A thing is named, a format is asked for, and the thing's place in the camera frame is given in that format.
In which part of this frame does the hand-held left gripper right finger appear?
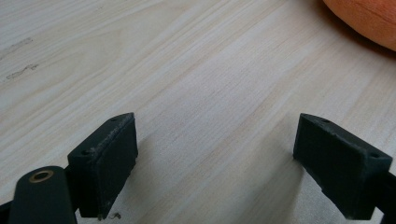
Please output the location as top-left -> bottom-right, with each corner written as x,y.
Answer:
292,112 -> 394,221

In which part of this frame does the orange round fruit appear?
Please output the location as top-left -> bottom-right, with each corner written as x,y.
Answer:
322,0 -> 396,52

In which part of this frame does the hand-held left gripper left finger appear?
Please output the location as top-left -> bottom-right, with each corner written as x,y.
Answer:
66,112 -> 139,221

